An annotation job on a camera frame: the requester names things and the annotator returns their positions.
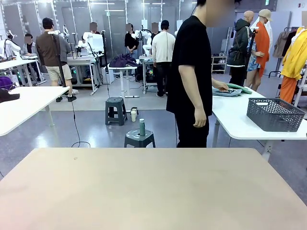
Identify purple cloth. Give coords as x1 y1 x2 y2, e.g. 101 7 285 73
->
0 76 16 91

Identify person black outfit hands clasped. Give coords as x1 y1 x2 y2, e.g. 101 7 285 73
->
124 23 139 59

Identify person dark hair black top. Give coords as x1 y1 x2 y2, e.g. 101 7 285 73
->
150 23 160 40

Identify person's left hand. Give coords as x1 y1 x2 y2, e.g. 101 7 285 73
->
214 81 230 92

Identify grey plastic basket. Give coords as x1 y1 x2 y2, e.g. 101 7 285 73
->
246 97 307 132

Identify man in brown vest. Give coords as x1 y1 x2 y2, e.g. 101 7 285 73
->
35 17 78 103

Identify grey blue towel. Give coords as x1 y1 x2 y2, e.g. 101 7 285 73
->
212 87 243 98

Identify long white desk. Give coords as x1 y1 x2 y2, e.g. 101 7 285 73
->
0 58 46 87

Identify person's right hand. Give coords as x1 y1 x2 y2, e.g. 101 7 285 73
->
193 108 207 128

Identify white standing desk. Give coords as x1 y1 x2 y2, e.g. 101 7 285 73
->
107 66 140 99

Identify seated person grey jacket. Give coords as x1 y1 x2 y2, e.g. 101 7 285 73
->
20 33 42 82

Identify purple clothes pile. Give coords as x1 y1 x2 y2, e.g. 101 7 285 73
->
109 53 139 68

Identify black cloth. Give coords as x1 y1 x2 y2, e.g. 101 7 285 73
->
0 88 21 104

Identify black floor cable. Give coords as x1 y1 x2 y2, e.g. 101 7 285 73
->
71 94 91 148

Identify black tripod with white camera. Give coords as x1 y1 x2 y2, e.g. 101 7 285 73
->
244 26 260 87

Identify mannequin orange top beige cap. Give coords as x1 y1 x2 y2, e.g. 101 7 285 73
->
246 9 273 92

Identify person in black t-shirt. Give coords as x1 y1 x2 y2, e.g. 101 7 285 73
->
166 0 237 148

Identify person's right forearm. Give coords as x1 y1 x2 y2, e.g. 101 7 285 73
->
189 83 207 111

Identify white shoe rack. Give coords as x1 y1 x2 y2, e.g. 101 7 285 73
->
211 55 227 74

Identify grey robot bench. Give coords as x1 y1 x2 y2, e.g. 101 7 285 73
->
139 55 157 94

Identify mannequin in dark jacket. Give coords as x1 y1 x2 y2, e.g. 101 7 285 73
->
226 11 255 87

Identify man white sweater black cap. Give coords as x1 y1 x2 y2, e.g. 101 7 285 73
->
152 20 176 98

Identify clothes rack brown garments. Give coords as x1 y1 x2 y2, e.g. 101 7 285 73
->
268 27 298 77

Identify white computer tower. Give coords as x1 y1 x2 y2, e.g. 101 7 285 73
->
102 68 115 84

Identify grey workbench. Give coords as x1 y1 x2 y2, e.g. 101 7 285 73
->
67 54 104 96

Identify dark grey plastic stool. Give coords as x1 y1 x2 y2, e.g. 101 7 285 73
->
124 129 156 148
105 97 128 127

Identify person in maroon top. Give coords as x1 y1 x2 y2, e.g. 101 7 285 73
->
89 22 101 35

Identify mannequin in yellow garment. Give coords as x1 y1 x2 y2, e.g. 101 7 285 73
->
279 26 307 104

